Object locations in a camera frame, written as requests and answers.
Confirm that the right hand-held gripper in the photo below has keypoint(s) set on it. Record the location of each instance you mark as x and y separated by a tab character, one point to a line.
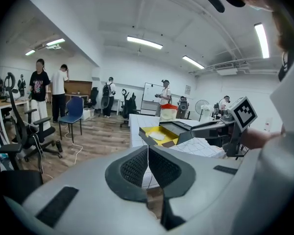
242	114

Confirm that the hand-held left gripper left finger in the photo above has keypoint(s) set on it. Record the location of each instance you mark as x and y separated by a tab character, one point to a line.
88	204

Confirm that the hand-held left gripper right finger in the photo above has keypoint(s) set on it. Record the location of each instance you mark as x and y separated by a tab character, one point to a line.
205	180

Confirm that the yellow container with black lid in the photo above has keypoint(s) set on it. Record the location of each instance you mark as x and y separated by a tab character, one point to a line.
171	133

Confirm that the small white package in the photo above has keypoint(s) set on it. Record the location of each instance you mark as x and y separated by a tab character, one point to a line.
157	135

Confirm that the person's right forearm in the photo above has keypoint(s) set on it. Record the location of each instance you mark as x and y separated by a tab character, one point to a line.
256	138

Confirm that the white standing fan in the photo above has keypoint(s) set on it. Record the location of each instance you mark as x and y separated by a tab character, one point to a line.
201	105

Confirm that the white bag with red rim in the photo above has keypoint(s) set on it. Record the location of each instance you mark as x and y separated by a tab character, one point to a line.
168	112

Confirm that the brown card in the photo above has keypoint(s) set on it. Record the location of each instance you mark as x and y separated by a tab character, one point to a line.
168	144

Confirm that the white ceiling air conditioner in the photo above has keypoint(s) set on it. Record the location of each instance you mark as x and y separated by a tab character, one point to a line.
226	68

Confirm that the black bottle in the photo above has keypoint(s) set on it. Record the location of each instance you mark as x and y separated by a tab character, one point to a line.
59	146

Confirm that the long ceiling light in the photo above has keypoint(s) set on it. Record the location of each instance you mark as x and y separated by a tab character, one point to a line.
30	52
55	42
193	62
144	42
262	40

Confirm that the black chair seat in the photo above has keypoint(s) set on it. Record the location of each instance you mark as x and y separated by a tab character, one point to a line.
22	182

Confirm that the white rolling whiteboard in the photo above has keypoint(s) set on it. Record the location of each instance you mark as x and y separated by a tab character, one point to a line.
150	94

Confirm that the clear plastic storage box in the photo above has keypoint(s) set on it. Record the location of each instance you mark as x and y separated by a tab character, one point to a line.
88	114

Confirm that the black mesh office chair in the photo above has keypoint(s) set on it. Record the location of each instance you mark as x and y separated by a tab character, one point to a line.
27	131

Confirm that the blue plastic chair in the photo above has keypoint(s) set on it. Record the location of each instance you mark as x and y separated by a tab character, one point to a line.
74	109

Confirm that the wooden cabinet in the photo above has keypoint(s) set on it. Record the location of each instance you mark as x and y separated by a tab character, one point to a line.
78	87

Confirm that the white desk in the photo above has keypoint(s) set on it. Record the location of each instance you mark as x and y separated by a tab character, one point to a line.
7	104

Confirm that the wall poster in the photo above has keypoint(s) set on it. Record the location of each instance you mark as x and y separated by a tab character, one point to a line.
188	89

